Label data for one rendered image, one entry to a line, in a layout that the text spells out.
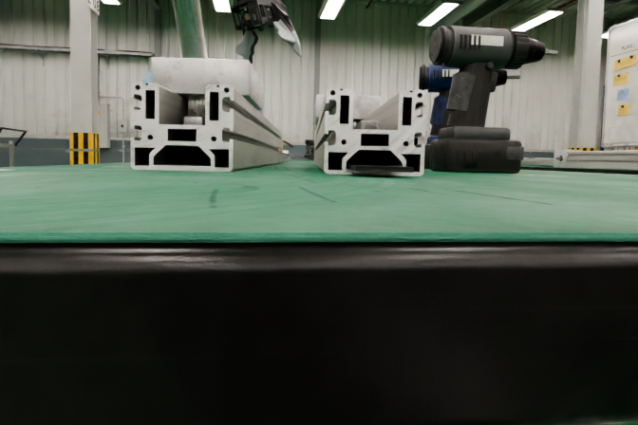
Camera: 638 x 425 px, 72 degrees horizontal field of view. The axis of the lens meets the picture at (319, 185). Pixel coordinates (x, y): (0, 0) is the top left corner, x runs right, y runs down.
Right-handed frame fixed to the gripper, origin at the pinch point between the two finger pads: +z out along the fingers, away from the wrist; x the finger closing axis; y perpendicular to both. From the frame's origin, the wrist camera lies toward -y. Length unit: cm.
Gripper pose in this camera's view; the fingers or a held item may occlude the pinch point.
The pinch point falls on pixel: (274, 64)
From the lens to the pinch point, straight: 107.9
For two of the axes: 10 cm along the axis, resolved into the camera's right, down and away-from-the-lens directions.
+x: 8.8, -0.9, -4.6
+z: 2.2, 9.5, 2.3
